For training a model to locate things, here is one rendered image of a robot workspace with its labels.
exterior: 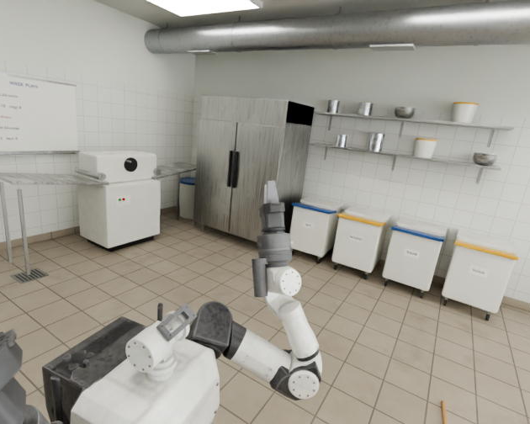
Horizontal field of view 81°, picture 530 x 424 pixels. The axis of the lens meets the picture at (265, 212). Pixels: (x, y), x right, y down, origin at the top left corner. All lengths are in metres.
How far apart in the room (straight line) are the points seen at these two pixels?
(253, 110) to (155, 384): 3.81
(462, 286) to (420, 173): 1.42
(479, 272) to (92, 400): 3.67
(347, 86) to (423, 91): 0.94
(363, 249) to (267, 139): 1.82
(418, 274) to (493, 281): 0.68
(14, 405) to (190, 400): 0.43
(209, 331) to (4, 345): 0.58
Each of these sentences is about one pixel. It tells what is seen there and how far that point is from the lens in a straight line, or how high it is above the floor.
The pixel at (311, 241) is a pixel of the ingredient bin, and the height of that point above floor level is 0.32.
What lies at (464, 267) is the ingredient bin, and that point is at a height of 0.52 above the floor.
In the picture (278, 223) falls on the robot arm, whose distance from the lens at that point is 0.79.
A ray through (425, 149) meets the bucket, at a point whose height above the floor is 1.66.
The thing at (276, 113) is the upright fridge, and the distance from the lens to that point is 4.07.
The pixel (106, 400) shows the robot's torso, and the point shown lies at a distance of 0.71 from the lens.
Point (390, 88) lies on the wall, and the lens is 4.53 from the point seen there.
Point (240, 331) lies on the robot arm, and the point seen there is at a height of 1.20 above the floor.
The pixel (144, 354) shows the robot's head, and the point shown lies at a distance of 0.64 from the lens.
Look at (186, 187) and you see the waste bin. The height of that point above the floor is 0.57.
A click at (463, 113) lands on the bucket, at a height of 2.08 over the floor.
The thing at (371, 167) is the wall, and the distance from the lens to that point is 4.51.
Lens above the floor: 1.74
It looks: 15 degrees down
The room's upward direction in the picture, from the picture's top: 6 degrees clockwise
